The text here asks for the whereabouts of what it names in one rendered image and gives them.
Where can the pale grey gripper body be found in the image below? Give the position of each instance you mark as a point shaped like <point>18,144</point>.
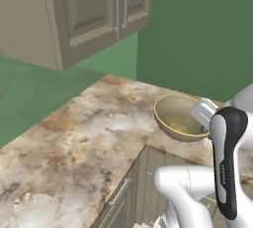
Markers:
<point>203,112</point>

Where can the beige wall cupboard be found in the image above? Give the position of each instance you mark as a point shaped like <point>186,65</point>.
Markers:
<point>29,21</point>

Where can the beige drawer front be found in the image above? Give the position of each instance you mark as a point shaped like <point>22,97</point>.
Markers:
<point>118,202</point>

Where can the olive bowl with yellow rim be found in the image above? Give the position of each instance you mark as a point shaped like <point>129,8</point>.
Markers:
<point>173,116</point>

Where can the wide beige cupboard door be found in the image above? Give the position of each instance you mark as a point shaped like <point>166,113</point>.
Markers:
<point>85,8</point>

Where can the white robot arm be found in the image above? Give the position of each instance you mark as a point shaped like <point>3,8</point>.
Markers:
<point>184,186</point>

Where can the beige base cupboard run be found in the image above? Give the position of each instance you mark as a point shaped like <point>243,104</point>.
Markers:
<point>148,186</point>

